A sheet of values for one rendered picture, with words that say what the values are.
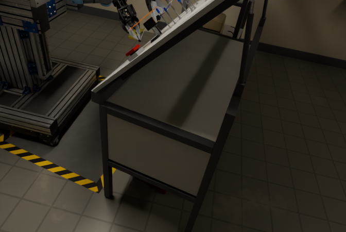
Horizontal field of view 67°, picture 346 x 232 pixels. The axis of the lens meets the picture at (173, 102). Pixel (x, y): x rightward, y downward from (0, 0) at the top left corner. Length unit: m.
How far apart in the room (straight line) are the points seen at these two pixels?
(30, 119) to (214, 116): 1.35
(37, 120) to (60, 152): 0.29
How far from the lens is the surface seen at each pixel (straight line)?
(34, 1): 1.66
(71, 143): 2.19
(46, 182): 2.01
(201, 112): 1.28
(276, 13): 3.85
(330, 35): 4.13
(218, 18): 2.29
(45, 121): 2.06
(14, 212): 1.95
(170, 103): 1.29
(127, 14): 1.33
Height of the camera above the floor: 1.61
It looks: 39 degrees down
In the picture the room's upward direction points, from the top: 10 degrees clockwise
